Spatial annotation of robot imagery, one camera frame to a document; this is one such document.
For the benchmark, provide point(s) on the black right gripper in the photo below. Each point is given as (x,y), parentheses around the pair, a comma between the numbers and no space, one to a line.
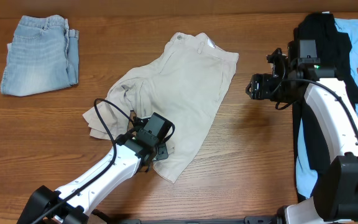
(261,89)

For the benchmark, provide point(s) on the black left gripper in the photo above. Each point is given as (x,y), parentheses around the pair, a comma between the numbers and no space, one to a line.
(162,150)

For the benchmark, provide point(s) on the beige khaki shorts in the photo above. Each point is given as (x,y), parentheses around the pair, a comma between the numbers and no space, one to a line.
(185,85)

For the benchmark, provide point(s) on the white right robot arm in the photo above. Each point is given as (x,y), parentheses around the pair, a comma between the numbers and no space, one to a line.
(305,78)

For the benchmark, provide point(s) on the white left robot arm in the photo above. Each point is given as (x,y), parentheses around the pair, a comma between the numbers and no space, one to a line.
(75,201)

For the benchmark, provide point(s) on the black garment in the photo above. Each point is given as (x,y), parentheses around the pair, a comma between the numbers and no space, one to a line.
(333,48)

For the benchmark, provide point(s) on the light blue shirt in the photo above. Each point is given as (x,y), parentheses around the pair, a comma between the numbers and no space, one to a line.
(305,176)

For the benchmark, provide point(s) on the folded light blue jeans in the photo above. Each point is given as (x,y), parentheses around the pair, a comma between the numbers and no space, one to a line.
(43,56)

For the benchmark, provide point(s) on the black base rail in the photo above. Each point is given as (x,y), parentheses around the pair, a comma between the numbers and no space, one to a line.
(246,220)

